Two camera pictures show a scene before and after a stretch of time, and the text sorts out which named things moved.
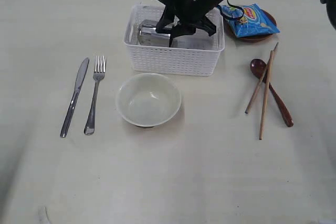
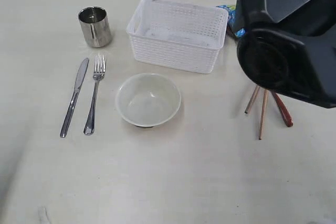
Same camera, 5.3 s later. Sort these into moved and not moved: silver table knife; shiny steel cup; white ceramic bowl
Moved: shiny steel cup
Not moved: white ceramic bowl; silver table knife
